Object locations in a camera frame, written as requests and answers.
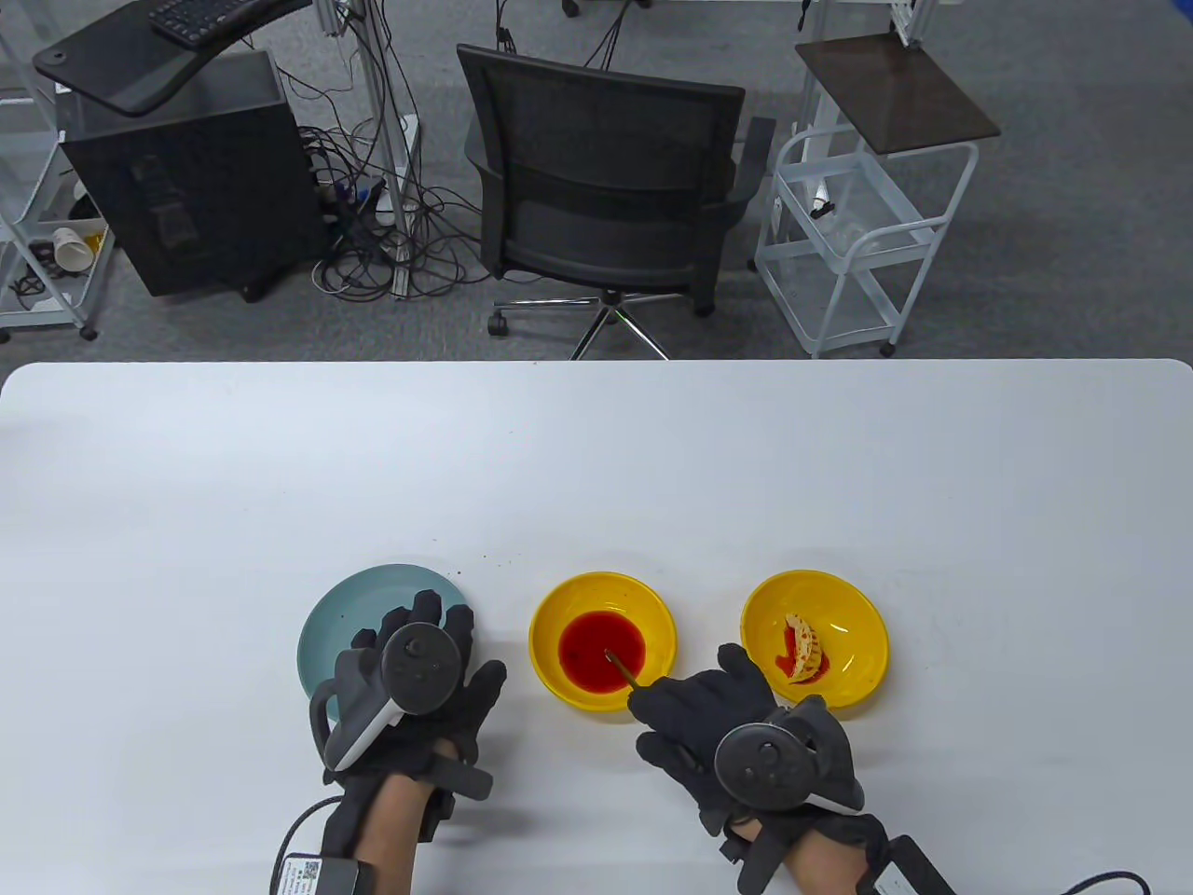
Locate red soy sauce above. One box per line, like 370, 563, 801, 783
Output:
557, 611, 648, 694

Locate black keyboard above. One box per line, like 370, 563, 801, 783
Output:
149, 0, 281, 49

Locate person's left hand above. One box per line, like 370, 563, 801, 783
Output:
322, 592, 509, 793

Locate white rolling shelf cart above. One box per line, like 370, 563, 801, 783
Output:
0, 65, 117, 341

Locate person's left forearm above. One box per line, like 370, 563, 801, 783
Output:
359, 774, 434, 895

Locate dark grey hand controller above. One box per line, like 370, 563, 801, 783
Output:
309, 625, 460, 773
715, 695, 866, 814

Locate tangle of black cables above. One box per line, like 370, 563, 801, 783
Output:
284, 56, 495, 301

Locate person's right forearm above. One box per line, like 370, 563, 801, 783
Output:
783, 820, 872, 895

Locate white metal frame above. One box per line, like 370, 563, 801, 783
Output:
885, 0, 938, 48

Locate black forearm box cable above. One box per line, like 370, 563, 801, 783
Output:
1058, 870, 1152, 895
278, 794, 346, 859

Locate black mesh office chair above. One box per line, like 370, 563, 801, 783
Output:
457, 44, 777, 362

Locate yellow dumpling bowl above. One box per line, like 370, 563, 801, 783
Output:
741, 569, 888, 711

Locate black computer tower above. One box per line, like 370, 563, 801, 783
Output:
56, 48, 327, 304

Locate aluminium stand leg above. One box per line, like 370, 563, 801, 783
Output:
312, 0, 416, 299

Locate black curved desk board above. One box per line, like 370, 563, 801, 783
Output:
33, 0, 313, 117

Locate white power strip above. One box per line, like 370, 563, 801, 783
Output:
375, 112, 422, 229

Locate white wire mesh cart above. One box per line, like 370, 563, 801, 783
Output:
753, 126, 980, 360

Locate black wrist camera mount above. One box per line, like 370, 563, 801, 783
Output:
419, 755, 493, 845
720, 820, 812, 895

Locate brown top side table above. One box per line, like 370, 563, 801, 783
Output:
794, 33, 1003, 211

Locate hanging black cables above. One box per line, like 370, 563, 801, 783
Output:
494, 0, 653, 71

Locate teal ceramic plate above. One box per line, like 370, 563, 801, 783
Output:
298, 564, 478, 723

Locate yellow soy sauce bowl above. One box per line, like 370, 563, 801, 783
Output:
528, 571, 679, 714

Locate pale dumpling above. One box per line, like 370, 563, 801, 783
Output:
775, 613, 830, 686

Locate person's right hand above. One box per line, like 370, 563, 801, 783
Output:
626, 643, 781, 835

